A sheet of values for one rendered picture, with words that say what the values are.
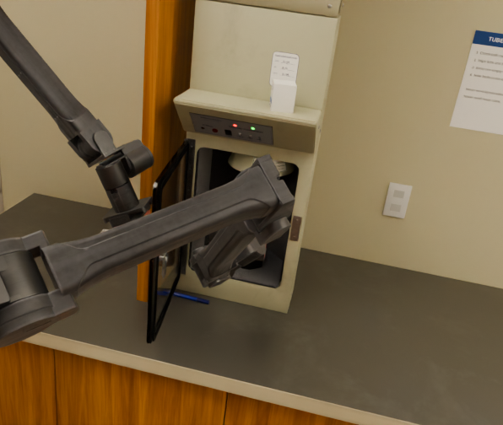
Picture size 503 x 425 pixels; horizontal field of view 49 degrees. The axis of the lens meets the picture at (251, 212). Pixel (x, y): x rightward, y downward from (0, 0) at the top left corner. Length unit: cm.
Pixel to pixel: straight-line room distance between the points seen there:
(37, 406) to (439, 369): 105
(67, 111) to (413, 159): 105
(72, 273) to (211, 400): 80
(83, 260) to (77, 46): 135
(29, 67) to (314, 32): 60
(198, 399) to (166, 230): 78
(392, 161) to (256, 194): 107
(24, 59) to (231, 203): 63
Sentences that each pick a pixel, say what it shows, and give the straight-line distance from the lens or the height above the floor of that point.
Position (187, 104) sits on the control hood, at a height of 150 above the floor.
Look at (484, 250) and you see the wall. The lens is 191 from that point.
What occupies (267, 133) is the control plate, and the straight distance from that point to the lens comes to 125.
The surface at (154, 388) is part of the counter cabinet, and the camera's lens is 143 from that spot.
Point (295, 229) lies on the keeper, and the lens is 140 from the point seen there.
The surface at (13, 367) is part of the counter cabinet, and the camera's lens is 160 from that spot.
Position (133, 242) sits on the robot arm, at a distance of 68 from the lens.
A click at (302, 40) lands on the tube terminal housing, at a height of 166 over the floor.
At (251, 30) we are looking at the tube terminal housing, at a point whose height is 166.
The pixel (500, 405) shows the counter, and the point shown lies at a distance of 146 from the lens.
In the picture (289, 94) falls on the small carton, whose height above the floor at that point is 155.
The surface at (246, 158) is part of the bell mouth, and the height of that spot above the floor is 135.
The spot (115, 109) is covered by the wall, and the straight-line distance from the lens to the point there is 193.
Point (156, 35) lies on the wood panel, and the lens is 126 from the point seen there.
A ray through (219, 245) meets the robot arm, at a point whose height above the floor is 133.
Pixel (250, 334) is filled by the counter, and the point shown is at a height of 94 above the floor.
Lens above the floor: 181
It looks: 25 degrees down
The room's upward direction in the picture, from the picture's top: 7 degrees clockwise
